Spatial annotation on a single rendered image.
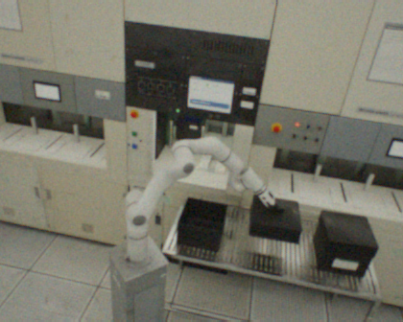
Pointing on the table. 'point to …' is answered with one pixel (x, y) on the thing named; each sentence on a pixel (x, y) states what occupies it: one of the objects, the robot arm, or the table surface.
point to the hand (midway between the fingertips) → (275, 207)
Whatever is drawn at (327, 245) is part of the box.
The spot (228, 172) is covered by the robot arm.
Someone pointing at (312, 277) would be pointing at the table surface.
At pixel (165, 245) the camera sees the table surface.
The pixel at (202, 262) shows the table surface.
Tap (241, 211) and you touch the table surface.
